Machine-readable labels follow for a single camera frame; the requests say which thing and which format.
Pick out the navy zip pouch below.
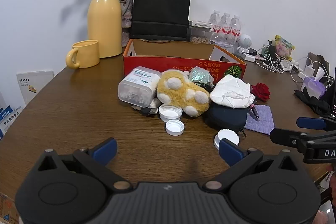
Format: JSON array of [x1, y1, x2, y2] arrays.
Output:
[[203, 102, 248, 132]]

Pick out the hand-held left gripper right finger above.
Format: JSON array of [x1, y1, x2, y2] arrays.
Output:
[[205, 139, 300, 191]]

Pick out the red artificial rose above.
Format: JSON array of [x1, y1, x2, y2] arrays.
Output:
[[251, 83, 271, 102]]

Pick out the iridescent crinkled plastic bag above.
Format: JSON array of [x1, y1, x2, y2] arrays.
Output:
[[188, 67, 214, 88]]

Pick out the red cardboard box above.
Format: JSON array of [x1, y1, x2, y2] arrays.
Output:
[[123, 38, 247, 84]]

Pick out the yellow thermos jug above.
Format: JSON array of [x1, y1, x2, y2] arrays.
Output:
[[87, 0, 132, 59]]

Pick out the black usb cable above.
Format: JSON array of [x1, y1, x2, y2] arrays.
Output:
[[140, 106, 160, 117]]

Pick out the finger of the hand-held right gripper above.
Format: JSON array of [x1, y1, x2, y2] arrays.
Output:
[[296, 115, 336, 132], [270, 128, 336, 152]]

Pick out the white power plug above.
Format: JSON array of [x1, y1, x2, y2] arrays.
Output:
[[298, 64, 315, 80]]

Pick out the purple knit cloth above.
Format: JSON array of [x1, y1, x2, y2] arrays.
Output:
[[244, 105, 275, 135]]

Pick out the purple tissue pack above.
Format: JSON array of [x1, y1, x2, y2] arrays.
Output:
[[301, 67, 327, 98]]

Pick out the yellow white plush toy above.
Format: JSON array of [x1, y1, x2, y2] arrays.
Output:
[[157, 69, 210, 117]]

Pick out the flat white box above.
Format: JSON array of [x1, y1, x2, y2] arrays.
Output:
[[188, 20, 214, 29]]

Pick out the pink black pen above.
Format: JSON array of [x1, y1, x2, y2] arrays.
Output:
[[251, 99, 261, 121]]

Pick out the blue pet food bags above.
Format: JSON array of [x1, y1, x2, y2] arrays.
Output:
[[0, 105, 24, 138]]

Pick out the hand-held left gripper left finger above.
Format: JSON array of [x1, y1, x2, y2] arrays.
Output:
[[37, 137, 133, 191]]

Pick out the clear sunflower seed container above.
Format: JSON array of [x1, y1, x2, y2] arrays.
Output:
[[189, 27, 213, 44]]

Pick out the white robot toy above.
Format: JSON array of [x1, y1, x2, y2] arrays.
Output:
[[237, 34, 254, 54]]

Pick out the white plastic bottle cap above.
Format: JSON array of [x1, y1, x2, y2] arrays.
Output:
[[165, 119, 185, 136], [159, 104, 183, 121]]

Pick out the black paper bag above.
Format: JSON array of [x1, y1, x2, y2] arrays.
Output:
[[130, 0, 193, 42]]

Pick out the cardboard carton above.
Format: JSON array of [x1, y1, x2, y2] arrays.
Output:
[[0, 193, 20, 224]]

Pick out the clear cotton swab box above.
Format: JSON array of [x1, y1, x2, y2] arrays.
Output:
[[118, 66, 162, 107]]

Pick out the white tissue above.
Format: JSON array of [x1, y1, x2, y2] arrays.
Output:
[[209, 74, 256, 108]]

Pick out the white ridged lid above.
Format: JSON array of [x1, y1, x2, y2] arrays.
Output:
[[213, 129, 240, 149]]

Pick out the white cable tangle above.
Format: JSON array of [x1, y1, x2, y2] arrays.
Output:
[[256, 55, 307, 83]]

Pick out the pink fuzzy vase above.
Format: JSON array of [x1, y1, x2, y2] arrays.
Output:
[[119, 0, 134, 47]]

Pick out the yellow ceramic mug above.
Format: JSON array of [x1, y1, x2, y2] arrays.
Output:
[[66, 40, 100, 69]]

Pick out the white labelled panel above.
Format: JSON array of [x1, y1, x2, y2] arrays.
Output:
[[16, 70, 55, 106]]

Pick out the black glove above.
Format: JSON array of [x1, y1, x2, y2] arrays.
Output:
[[294, 88, 331, 115]]

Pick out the yellow snack bag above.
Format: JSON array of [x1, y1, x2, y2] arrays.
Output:
[[274, 35, 295, 60]]

